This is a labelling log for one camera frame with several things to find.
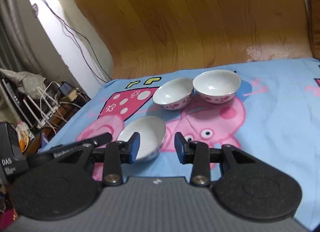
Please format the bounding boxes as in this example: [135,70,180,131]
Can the white bowl pink flowers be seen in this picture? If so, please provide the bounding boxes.
[152,78,194,111]

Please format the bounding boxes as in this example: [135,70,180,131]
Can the blue Peppa Pig blanket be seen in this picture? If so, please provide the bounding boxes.
[48,58,319,230]

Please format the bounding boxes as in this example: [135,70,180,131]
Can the clutter of routers and cables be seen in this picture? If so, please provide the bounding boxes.
[1,69,90,154]

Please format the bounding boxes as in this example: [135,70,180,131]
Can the wood pattern vinyl sheet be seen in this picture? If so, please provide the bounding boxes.
[74,0,312,78]

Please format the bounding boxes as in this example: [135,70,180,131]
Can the white bowl pink pattern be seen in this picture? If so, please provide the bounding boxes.
[193,69,241,104]

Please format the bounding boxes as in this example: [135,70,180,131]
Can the wall cables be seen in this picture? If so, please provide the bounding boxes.
[18,0,112,84]

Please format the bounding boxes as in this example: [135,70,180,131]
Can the small white bowl pink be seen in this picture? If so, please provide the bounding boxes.
[118,116,166,163]

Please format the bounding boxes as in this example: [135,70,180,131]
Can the brown cushion pad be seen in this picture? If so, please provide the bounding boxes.
[308,0,320,60]

